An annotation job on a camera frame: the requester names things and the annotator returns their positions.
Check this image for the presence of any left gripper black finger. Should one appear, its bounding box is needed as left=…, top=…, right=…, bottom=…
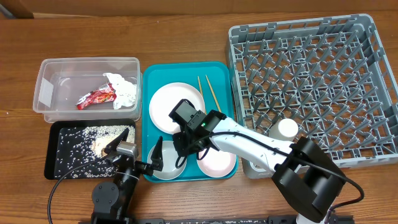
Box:
left=150, top=136, right=164, bottom=171
left=104, top=128, right=129, bottom=154

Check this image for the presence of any grey bowl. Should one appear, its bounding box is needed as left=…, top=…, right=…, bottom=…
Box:
left=153, top=141, right=186, bottom=180

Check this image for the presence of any white tissue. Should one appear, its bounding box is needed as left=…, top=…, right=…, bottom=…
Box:
left=103, top=73, right=137, bottom=110

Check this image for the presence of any large pink plate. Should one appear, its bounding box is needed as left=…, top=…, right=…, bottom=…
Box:
left=149, top=82, right=205, bottom=134

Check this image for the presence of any red snack wrapper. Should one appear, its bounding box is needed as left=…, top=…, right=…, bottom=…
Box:
left=76, top=83, right=117, bottom=110

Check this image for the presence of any white rice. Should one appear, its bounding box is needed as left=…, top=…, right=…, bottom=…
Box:
left=53, top=125, right=135, bottom=179

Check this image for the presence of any wooden chopstick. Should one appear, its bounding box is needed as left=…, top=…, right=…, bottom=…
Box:
left=197, top=76, right=206, bottom=114
left=205, top=75, right=222, bottom=112

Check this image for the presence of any white cup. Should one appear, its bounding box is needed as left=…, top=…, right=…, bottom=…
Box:
left=268, top=118, right=299, bottom=141

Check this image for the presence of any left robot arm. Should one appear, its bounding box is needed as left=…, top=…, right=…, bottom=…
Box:
left=91, top=128, right=164, bottom=223

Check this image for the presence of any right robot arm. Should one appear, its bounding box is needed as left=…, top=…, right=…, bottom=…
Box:
left=169, top=110, right=345, bottom=223

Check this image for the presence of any grey dishwasher rack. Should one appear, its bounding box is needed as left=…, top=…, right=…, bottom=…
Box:
left=226, top=14, right=397, bottom=167

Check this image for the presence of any black tray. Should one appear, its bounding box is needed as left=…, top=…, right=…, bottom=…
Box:
left=44, top=119, right=136, bottom=180

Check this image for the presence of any teal serving tray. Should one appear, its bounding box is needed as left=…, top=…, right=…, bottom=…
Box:
left=141, top=61, right=239, bottom=184

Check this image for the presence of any clear plastic bin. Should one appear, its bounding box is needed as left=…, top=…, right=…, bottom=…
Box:
left=32, top=57, right=142, bottom=123

